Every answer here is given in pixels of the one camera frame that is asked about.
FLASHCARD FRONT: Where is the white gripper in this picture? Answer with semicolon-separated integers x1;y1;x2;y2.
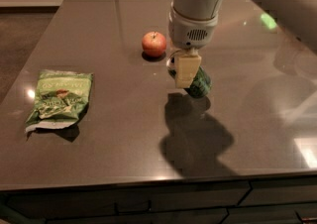
168;6;218;88

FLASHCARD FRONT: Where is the green soda can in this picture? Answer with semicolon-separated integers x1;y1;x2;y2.
166;50;212;98

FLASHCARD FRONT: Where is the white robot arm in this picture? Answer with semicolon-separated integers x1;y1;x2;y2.
168;0;317;88

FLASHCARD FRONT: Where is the red apple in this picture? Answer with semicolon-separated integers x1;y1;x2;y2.
142;32;166;57

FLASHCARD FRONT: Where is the green chip bag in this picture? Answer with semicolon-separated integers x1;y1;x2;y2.
25;69;93;133

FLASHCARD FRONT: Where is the dark cabinet drawer left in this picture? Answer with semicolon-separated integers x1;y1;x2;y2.
7;181;250;220

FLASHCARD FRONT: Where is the dark cabinet drawer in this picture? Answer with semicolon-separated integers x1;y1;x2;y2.
7;181;250;220
222;177;317;224

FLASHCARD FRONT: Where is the dark cabinet drawer right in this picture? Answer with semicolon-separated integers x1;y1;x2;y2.
222;177;317;224

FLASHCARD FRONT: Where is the black drawer handle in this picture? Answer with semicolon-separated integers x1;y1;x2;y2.
114;200;152;215

